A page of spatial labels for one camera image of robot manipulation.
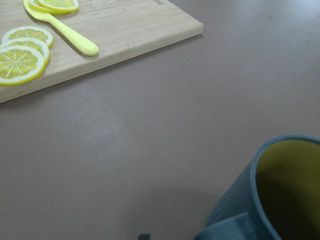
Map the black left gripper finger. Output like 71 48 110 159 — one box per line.
137 233 151 240

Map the dark teal mug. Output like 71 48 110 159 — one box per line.
195 135 320 240

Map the yellow plastic knife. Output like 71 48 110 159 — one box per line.
23 0 99 56

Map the wooden cutting board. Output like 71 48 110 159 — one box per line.
0 0 204 102

